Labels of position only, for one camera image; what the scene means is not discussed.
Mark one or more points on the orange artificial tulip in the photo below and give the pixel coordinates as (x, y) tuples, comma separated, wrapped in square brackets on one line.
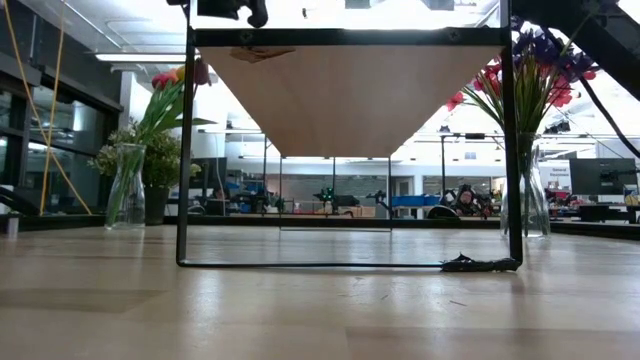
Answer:
[(172, 76)]

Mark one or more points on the clear glass vase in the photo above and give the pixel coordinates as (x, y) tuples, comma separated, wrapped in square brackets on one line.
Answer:
[(536, 200), (126, 195)]

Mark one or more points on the red artificial flower bunch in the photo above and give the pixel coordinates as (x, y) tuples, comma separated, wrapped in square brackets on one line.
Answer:
[(487, 80), (562, 92)]

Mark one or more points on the purple artificial flower bunch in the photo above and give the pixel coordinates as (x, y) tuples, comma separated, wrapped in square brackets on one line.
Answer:
[(542, 50)]

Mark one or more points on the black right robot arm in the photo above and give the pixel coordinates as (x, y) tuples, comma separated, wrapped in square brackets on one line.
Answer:
[(590, 30)]

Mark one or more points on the ceiling light strip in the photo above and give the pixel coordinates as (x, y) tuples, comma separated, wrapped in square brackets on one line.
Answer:
[(140, 57)]

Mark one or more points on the potted green plant white blossoms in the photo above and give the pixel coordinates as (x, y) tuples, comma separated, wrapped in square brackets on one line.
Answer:
[(162, 160)]

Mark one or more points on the black background robot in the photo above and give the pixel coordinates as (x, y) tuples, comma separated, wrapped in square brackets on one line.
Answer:
[(336, 198), (252, 201)]

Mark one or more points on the blue background bin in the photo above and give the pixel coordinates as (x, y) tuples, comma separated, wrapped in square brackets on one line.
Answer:
[(407, 201)]

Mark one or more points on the black ceiling spotlight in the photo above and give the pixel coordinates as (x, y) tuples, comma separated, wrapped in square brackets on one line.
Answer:
[(557, 126)]

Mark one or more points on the black tape lump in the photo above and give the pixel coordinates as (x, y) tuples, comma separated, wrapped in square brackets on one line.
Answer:
[(475, 265)]

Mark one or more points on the dark computer monitor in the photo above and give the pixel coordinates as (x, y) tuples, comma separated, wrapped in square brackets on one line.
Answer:
[(602, 176)]

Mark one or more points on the black aluminium table frame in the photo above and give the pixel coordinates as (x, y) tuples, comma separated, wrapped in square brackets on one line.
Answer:
[(325, 221)]

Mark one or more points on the white wall sign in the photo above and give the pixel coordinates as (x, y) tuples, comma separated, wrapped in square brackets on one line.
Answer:
[(556, 175)]

